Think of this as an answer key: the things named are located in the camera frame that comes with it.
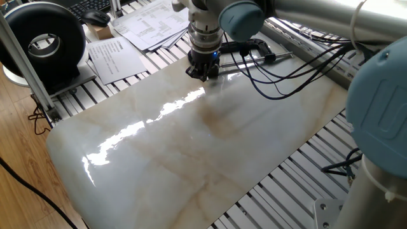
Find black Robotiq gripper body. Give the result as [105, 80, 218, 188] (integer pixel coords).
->
[188, 48, 221, 69]

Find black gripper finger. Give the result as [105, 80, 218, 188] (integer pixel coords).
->
[185, 64, 203, 81]
[203, 64, 221, 83]

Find black C-clamp with steel screw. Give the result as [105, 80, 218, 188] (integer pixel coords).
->
[187, 37, 294, 80]

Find stack of printed papers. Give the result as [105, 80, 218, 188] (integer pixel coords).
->
[111, 0, 191, 52]

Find single white paper sheet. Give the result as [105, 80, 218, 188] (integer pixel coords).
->
[86, 35, 148, 86]

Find small cardboard box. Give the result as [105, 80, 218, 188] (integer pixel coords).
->
[86, 23, 114, 41]

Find black computer mouse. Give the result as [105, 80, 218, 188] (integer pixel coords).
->
[80, 9, 111, 28]

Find black computer keyboard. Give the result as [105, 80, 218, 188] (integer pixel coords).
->
[67, 0, 113, 20]

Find short metal post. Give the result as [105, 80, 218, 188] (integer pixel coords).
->
[109, 0, 123, 18]

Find grey aluminium profile rail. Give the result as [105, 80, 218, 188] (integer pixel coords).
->
[259, 18, 351, 90]

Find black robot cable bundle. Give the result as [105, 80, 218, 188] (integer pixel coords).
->
[221, 31, 357, 101]

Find blue and black cable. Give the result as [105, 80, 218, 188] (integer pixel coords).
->
[320, 146, 364, 179]

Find tangled thin black wire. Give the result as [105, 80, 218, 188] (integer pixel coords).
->
[27, 104, 52, 136]

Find aluminium frame bar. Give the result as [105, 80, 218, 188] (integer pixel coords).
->
[0, 11, 63, 124]

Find black ring-shaped fan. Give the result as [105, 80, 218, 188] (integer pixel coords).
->
[0, 1, 97, 96]

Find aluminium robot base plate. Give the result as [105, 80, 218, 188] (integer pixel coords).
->
[312, 198, 347, 229]

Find black floor cable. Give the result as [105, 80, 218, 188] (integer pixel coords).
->
[0, 156, 79, 229]

